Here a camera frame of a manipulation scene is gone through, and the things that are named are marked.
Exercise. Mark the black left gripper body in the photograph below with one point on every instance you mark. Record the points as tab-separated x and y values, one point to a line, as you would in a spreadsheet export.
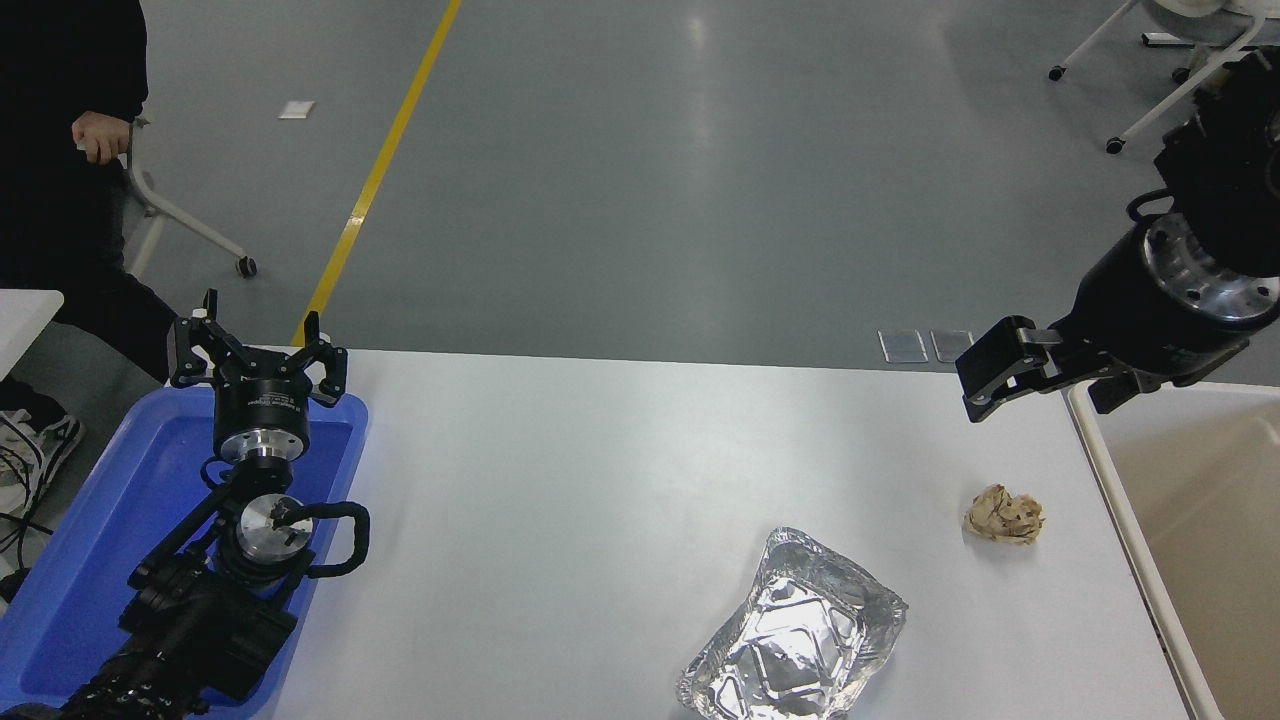
262	400

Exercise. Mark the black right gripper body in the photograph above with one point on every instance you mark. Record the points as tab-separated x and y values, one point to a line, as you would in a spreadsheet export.
1125	310

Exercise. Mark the foil tray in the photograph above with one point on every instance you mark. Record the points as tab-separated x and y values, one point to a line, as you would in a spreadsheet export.
790	640

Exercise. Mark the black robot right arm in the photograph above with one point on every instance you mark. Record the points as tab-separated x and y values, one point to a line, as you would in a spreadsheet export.
1225	150

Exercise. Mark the grey floor plate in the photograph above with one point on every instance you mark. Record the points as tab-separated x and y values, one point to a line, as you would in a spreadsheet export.
903	346
948	344

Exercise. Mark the person's hand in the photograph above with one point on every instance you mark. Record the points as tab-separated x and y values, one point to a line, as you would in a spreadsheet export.
100	138

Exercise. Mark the crumpled tan paper ball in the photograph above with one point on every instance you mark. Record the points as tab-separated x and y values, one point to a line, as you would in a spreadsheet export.
1004	515

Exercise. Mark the small white table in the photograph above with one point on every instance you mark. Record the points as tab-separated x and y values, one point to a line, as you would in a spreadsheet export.
25	320

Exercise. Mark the white shoe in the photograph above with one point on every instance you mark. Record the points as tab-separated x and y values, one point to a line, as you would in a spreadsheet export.
45	455

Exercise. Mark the blue plastic tray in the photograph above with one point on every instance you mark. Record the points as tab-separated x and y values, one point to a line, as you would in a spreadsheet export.
110	520

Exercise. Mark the person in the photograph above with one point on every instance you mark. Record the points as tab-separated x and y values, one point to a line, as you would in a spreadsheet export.
50	200

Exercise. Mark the large pale bin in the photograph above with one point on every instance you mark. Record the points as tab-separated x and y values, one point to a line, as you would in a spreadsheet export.
1210	540

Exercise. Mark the white floor tag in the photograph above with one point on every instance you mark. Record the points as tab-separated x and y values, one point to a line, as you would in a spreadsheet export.
296	109

